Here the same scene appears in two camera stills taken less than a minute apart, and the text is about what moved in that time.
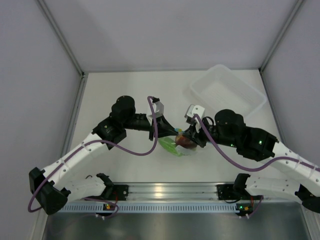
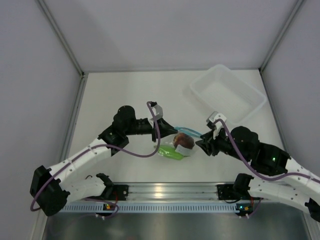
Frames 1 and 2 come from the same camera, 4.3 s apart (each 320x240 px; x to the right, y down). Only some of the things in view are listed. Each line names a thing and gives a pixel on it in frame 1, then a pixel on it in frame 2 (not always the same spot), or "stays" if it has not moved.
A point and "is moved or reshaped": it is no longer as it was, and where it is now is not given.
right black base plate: (226, 192) stays
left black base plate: (115, 192) stays
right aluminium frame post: (296, 7) stays
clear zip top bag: (182, 146) is moved or reshaped
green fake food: (169, 145) -> (169, 151)
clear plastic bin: (220, 88) stays
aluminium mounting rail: (159, 191) stays
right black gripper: (192, 133) -> (209, 147)
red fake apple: (180, 140) stays
